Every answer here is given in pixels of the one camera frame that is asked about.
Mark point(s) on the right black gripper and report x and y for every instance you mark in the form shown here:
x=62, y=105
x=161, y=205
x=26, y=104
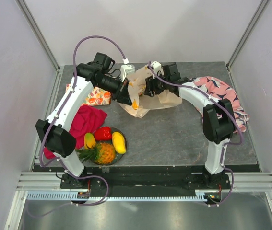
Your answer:
x=150, y=83

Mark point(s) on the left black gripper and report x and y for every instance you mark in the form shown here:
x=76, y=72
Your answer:
x=122, y=94

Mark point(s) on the red fake bell pepper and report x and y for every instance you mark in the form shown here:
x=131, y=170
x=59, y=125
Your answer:
x=103, y=133

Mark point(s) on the yellow fake mango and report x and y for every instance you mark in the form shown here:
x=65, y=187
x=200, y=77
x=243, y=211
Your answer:
x=118, y=142

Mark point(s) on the orange green fake mango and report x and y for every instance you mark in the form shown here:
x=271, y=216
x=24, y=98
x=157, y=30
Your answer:
x=89, y=141

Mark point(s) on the fake pineapple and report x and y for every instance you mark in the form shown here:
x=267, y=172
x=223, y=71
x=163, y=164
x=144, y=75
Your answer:
x=102, y=153

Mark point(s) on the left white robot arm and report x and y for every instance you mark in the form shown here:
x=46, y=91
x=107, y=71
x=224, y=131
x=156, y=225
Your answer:
x=54, y=130

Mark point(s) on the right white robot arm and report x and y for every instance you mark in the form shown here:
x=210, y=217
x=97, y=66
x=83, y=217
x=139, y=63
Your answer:
x=218, y=121

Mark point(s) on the orange floral cloth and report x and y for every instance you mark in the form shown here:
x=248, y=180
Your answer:
x=97, y=95

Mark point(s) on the magenta red cloth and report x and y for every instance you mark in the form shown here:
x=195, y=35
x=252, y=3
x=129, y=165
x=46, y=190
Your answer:
x=86, y=120

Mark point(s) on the teal ceramic plate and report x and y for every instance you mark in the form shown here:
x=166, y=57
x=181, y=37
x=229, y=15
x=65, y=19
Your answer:
x=110, y=141

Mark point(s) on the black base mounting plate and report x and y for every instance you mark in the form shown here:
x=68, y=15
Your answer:
x=185, y=177

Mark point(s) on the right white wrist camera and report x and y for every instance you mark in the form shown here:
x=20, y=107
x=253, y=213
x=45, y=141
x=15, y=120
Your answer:
x=156, y=68

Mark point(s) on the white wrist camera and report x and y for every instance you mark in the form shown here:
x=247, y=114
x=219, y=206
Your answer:
x=156, y=68
x=126, y=69

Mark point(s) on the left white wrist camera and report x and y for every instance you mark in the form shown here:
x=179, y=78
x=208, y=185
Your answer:
x=126, y=69

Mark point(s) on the slotted cable duct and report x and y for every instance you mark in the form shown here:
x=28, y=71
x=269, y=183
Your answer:
x=85, y=196

